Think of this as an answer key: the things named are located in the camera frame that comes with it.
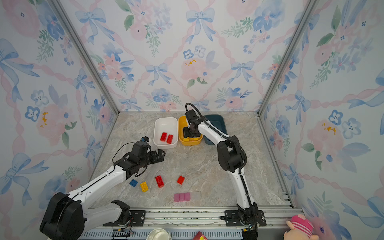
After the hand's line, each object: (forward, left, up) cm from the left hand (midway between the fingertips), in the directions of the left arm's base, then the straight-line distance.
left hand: (159, 152), depth 85 cm
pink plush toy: (-35, -68, -4) cm, 76 cm away
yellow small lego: (+15, -21, -7) cm, 27 cm away
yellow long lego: (-16, +7, -11) cm, 21 cm away
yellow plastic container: (+30, -11, -8) cm, 33 cm away
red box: (-38, -22, -7) cm, 44 cm away
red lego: (+16, -3, -10) cm, 19 cm away
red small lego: (-12, -12, -10) cm, 20 cm away
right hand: (+18, -15, -5) cm, 24 cm away
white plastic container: (+28, -1, -9) cm, 30 cm away
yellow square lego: (+14, -14, -7) cm, 21 cm away
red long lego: (+18, +1, -9) cm, 20 cm away
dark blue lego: (-14, +14, -9) cm, 22 cm away
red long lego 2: (-13, -1, -9) cm, 16 cm away
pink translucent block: (-21, -14, -10) cm, 27 cm away
